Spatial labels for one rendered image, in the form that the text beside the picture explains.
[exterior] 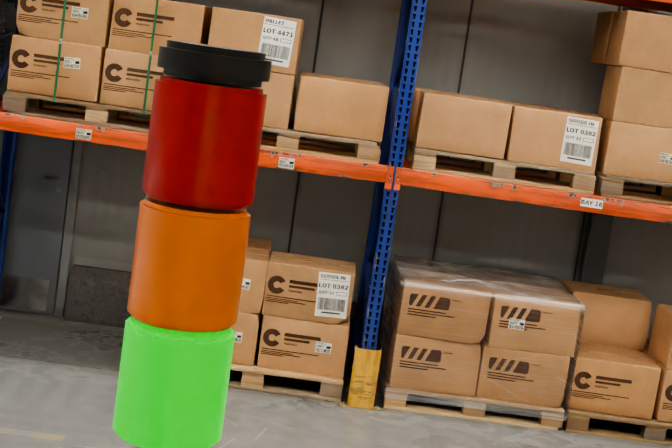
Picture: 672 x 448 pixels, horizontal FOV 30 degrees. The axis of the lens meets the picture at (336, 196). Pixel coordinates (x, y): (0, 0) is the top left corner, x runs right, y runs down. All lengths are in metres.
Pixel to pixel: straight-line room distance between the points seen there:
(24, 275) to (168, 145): 9.24
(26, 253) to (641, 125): 4.60
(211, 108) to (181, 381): 0.12
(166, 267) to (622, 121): 7.90
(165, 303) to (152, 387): 0.04
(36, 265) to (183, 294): 9.20
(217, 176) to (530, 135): 7.77
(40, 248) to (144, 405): 9.16
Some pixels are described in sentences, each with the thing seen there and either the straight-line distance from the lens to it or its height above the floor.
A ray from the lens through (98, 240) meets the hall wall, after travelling 9.69.
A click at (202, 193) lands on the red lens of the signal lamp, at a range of 0.54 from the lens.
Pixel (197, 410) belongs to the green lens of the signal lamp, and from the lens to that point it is 0.56.
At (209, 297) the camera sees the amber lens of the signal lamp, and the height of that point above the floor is 2.23.
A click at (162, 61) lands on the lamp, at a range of 0.55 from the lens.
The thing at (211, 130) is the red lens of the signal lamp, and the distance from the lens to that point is 0.54.
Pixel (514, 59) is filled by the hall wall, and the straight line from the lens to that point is 9.56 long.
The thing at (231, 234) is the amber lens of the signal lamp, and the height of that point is 2.26.
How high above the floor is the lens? 2.35
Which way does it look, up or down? 7 degrees down
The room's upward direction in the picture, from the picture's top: 8 degrees clockwise
